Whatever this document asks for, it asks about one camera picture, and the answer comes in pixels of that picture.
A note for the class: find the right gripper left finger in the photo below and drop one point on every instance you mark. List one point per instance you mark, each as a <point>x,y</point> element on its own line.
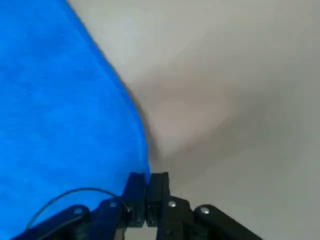
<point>135,200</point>

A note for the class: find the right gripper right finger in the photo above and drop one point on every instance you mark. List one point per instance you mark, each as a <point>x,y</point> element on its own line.
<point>157,197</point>

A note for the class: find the blue towel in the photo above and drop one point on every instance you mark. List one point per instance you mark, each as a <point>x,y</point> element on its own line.
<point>62,100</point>

